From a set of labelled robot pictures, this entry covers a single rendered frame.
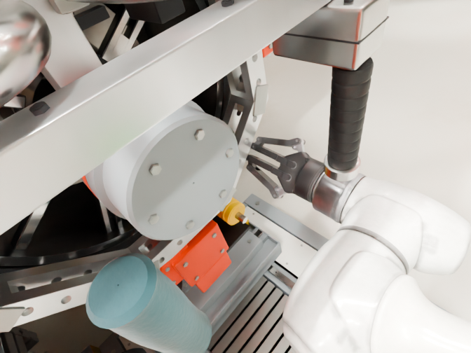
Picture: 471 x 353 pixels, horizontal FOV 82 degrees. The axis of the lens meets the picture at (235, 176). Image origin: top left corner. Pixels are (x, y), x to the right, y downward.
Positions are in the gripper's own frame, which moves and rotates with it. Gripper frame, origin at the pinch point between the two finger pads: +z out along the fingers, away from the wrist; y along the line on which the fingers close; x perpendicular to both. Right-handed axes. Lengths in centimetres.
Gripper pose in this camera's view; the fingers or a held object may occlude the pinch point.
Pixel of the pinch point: (241, 146)
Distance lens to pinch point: 60.4
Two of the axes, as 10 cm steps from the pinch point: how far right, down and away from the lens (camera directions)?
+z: -7.1, -4.1, 5.8
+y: 3.3, -9.1, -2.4
